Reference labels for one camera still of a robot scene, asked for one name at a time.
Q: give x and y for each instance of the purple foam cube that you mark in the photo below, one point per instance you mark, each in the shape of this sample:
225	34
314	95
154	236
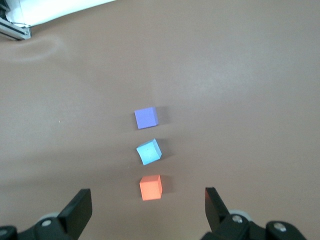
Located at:
146	118

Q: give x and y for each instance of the orange foam cube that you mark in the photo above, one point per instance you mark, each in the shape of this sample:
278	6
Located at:
150	188

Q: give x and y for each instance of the light blue foam cube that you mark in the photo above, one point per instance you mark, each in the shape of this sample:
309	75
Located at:
148	152

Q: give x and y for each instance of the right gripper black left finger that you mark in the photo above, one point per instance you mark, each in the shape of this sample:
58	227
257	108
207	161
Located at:
75	215

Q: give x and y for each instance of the aluminium camera mount post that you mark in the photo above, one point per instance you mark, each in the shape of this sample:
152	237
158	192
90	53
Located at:
15	31

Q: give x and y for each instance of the brown table cover mat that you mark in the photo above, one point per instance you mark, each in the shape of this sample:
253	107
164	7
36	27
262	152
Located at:
225	87

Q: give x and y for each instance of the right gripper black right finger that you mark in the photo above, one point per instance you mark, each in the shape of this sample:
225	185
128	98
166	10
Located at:
217	212

